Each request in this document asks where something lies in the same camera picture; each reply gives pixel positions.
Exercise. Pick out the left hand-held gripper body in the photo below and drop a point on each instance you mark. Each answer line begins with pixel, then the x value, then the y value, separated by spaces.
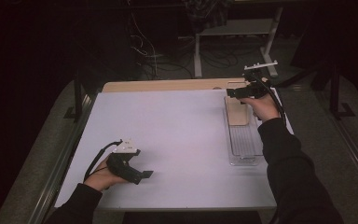
pixel 119 165

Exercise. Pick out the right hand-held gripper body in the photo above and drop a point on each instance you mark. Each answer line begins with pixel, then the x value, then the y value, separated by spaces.
pixel 256 90

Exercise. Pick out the clear plastic tray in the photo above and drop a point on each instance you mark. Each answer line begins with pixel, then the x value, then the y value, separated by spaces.
pixel 245 143

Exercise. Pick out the person's right hand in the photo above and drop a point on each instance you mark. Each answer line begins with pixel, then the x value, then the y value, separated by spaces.
pixel 265 109

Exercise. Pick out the person's left hand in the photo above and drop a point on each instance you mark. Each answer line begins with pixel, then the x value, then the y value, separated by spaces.
pixel 99 179

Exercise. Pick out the white table cover board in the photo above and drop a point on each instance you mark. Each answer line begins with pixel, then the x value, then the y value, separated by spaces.
pixel 174 124

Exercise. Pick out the dark plaid cloth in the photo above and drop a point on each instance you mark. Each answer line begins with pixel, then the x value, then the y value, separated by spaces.
pixel 206 14

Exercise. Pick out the black metal stand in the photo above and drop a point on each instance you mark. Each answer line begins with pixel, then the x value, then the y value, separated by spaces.
pixel 78 93
pixel 334 93

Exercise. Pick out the white metal desk frame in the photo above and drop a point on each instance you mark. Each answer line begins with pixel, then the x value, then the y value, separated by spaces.
pixel 236 27

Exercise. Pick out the metal floor rail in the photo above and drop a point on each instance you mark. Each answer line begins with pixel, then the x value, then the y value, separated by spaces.
pixel 59 174
pixel 357 158

